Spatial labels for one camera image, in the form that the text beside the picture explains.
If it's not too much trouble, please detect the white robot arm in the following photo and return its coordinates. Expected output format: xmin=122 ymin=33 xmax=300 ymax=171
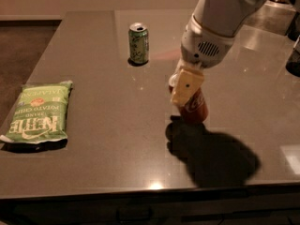
xmin=171 ymin=0 xmax=300 ymax=107

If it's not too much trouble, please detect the red coke can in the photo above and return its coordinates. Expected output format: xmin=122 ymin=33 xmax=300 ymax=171
xmin=176 ymin=88 xmax=208 ymax=125

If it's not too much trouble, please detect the green Kettle chips bag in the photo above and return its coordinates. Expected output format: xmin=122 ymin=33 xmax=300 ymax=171
xmin=0 ymin=81 xmax=72 ymax=144

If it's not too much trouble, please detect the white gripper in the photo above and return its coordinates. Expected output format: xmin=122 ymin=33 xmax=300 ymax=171
xmin=169 ymin=15 xmax=235 ymax=107

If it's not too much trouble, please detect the metal dispenser base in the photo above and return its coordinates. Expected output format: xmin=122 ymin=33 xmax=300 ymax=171
xmin=245 ymin=1 xmax=296 ymax=36

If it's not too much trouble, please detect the green soda can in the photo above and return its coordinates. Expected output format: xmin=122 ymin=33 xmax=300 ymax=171
xmin=128 ymin=22 xmax=149 ymax=65

